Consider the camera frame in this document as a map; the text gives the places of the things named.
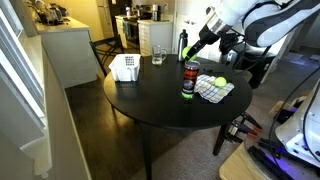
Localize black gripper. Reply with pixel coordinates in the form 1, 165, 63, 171
187, 24, 222, 61

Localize yellow-green tennis ball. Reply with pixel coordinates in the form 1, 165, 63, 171
214, 76, 228, 89
181, 45, 198, 62

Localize tennis ball inside container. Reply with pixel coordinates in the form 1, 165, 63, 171
181, 91, 195, 100

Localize dark metal water bottle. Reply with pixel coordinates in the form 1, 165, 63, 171
177, 28, 189, 63

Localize white door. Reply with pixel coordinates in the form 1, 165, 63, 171
172, 0, 218, 58

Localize clear glass mug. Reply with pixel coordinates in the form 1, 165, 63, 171
151, 44, 168, 66

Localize white drawer cabinet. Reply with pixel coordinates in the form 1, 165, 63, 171
137, 19, 175, 57

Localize checkered dish cloth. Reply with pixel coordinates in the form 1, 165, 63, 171
194, 73, 236, 105

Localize silver coffee thermos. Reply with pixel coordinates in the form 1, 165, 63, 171
151, 3, 160, 22

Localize kitchen stove with towel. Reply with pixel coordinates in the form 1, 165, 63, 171
121, 13, 142, 52

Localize round black table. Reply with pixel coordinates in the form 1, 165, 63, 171
103, 53, 254, 180

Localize black floor bin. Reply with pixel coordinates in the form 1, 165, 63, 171
230, 46, 278, 90

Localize white plastic basket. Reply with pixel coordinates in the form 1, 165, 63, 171
108, 53, 142, 83

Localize black wooden chair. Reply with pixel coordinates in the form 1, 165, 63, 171
89, 34, 125, 78

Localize wooden robot mounting table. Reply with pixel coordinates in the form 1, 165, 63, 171
218, 99, 320, 180

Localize white kitchen counter cabinet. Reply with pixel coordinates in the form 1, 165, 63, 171
33, 16, 99, 89

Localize counter kettle and appliances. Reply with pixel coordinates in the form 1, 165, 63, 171
27, 0, 69, 26

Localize white framed window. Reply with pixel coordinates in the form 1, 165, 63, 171
0, 6, 48, 134

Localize white curtain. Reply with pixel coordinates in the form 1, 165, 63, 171
19, 132, 54, 179

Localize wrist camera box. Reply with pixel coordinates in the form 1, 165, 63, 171
219, 32, 240, 55

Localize orange handled black clamp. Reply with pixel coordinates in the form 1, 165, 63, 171
228, 121, 260, 140
239, 111, 264, 133

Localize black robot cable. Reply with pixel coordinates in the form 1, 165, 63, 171
266, 64, 320, 158

